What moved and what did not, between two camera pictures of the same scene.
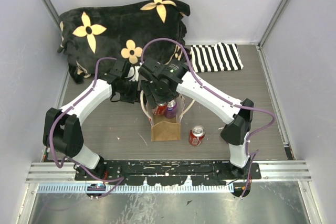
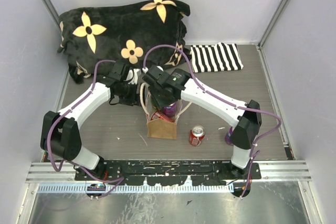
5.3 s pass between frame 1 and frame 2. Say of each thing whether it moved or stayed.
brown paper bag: moved
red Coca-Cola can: moved
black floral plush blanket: stayed
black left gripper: stayed
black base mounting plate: stayed
